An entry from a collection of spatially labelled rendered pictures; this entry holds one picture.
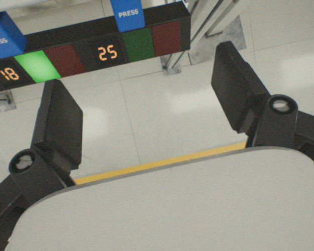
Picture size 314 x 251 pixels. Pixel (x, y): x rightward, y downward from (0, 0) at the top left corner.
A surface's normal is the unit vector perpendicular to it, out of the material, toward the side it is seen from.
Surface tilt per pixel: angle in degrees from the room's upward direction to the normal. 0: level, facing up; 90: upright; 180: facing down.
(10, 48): 48
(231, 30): 0
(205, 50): 0
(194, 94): 0
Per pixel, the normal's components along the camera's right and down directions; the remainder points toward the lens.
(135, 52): 0.18, 0.81
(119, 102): 0.04, 0.14
